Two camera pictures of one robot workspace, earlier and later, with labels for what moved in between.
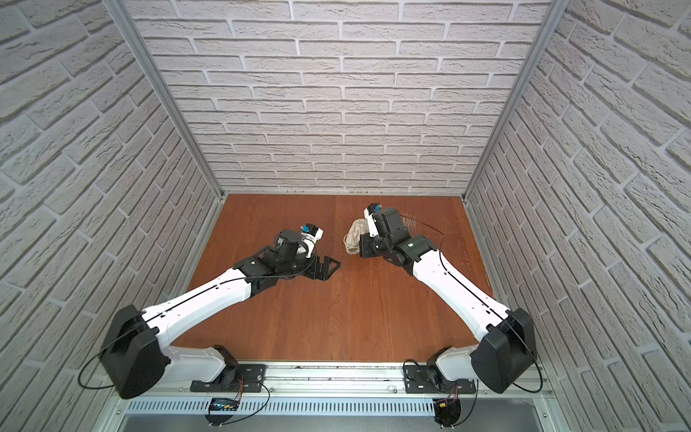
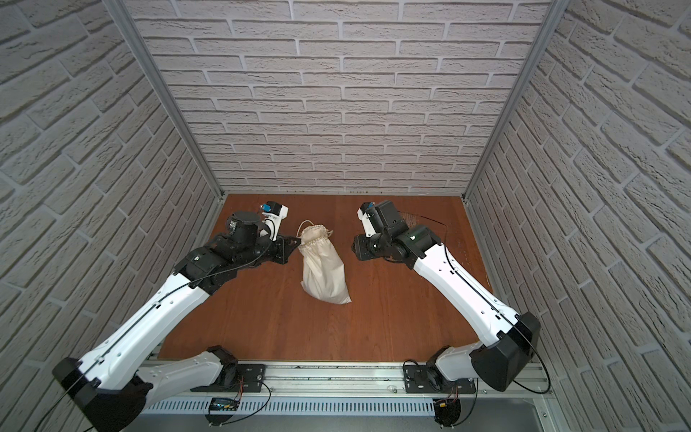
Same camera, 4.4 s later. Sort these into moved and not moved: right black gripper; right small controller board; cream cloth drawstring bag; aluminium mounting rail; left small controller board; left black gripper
Moved: cream cloth drawstring bag; left black gripper
Not moved: right black gripper; right small controller board; aluminium mounting rail; left small controller board
